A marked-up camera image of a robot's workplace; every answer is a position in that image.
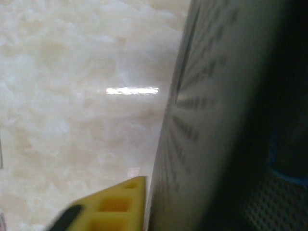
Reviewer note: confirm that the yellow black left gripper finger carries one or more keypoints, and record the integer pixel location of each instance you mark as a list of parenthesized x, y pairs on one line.
[(115, 211)]

